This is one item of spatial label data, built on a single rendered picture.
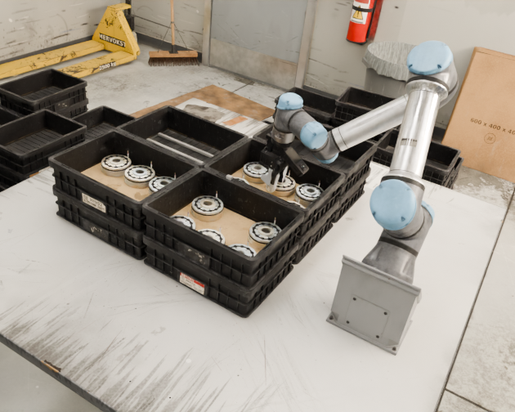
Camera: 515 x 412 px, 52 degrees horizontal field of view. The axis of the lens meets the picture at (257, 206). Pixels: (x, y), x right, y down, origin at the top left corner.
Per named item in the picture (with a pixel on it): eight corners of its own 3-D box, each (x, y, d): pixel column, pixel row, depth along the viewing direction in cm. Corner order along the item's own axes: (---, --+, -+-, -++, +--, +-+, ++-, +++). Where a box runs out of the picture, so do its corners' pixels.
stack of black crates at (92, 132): (105, 155, 329) (102, 104, 310) (144, 172, 318) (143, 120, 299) (55, 181, 300) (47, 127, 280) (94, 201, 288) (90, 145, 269)
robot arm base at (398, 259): (407, 290, 155) (421, 259, 156) (413, 287, 140) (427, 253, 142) (359, 268, 159) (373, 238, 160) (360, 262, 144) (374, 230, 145)
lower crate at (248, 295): (295, 269, 175) (301, 240, 168) (245, 324, 153) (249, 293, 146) (199, 221, 190) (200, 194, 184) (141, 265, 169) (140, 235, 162)
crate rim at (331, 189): (346, 180, 185) (347, 174, 184) (306, 218, 163) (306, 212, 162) (249, 141, 201) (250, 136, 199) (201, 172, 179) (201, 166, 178)
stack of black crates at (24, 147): (54, 181, 300) (45, 108, 274) (94, 201, 288) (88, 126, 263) (-8, 214, 270) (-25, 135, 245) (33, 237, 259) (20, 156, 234)
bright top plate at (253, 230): (288, 231, 165) (288, 230, 165) (271, 247, 158) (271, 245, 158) (260, 219, 169) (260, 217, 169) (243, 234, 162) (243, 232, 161)
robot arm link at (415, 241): (423, 258, 152) (441, 216, 154) (413, 245, 141) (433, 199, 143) (384, 244, 159) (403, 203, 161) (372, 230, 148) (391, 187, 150)
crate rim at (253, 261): (305, 218, 163) (306, 212, 162) (253, 270, 141) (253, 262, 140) (201, 172, 179) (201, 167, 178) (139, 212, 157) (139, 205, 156)
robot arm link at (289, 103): (290, 107, 159) (274, 92, 164) (284, 137, 166) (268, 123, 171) (311, 102, 163) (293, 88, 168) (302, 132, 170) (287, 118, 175)
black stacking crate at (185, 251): (300, 243, 169) (306, 214, 162) (248, 295, 147) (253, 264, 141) (199, 197, 184) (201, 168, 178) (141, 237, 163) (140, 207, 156)
